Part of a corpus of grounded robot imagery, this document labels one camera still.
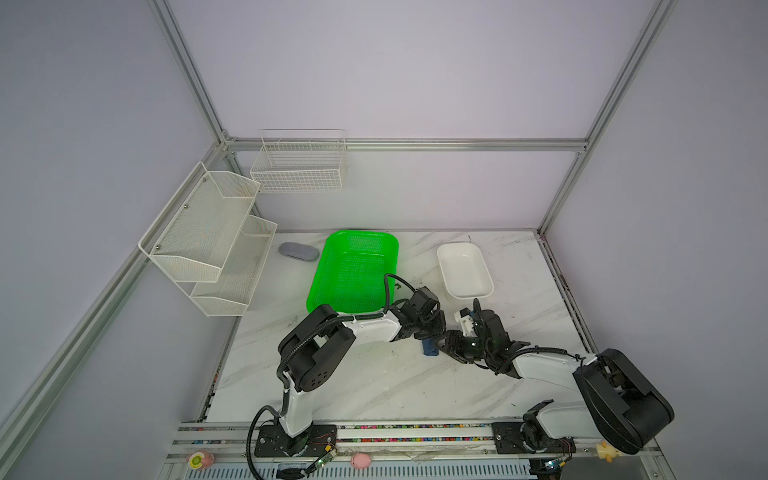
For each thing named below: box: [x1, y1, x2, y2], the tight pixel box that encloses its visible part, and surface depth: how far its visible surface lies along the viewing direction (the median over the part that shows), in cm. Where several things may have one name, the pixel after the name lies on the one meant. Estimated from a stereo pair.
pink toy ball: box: [351, 452, 372, 469], surface depth 71 cm
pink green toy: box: [186, 450, 215, 470], surface depth 69 cm
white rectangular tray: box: [436, 242, 495, 299], surface depth 109 cm
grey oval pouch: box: [278, 242, 320, 262], surface depth 114 cm
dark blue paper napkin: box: [422, 338, 439, 356], surface depth 88 cm
